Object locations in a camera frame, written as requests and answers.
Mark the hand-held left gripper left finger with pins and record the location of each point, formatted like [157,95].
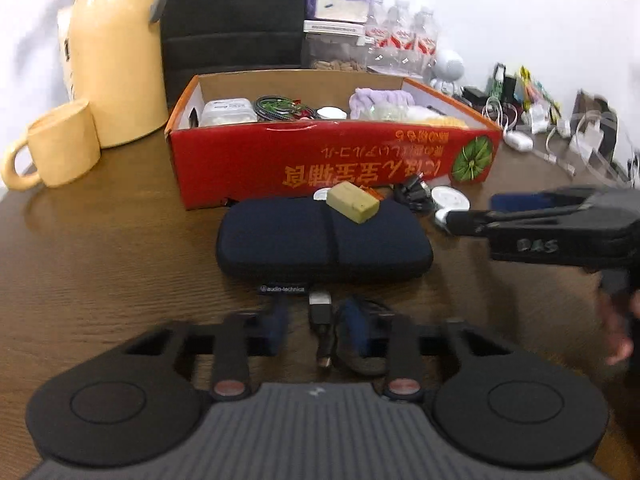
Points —
[274,327]

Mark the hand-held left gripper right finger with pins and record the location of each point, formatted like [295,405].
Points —
[356,327]

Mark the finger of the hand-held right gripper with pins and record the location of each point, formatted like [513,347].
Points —
[515,202]
[465,221]

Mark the black usb adapter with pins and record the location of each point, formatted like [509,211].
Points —
[320,312]

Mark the navy headphone case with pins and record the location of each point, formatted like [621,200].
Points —
[300,240]

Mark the red cardboard box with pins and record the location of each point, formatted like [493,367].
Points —
[325,160]

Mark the person's right hand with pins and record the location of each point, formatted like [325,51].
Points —
[620,345]

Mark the white earbuds case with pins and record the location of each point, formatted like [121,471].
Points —
[517,140]

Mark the white charger block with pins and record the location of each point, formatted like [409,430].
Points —
[585,137]

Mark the small black box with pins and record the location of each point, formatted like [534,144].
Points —
[511,89]

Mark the colourful snack packet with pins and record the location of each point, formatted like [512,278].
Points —
[535,90]

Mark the black power adapter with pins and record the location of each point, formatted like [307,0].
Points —
[475,95]

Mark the olive yellow block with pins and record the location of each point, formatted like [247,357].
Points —
[350,202]

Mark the small green bottle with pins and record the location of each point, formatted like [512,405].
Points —
[497,82]

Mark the clear bag with green ribbon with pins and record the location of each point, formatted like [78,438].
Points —
[395,114]

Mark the brown wooden board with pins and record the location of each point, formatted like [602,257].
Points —
[600,105]

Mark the purple fluffy headband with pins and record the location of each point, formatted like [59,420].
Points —
[375,100]

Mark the white robot toy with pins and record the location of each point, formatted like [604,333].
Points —
[450,62]

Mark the clear jar of nuts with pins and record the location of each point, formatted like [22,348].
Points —
[335,62]

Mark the white plastic container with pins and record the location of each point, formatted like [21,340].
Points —
[227,112]

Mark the white flat box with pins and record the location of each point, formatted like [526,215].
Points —
[335,28]

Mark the purple tissue pack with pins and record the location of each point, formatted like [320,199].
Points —
[340,7]

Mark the yellow ceramic mug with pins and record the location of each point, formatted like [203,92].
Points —
[60,150]

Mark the black paper bag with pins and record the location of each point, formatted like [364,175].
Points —
[235,20]

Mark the yellow thermos jug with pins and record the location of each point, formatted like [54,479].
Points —
[115,60]

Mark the white printed carton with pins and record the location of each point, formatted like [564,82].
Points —
[65,50]

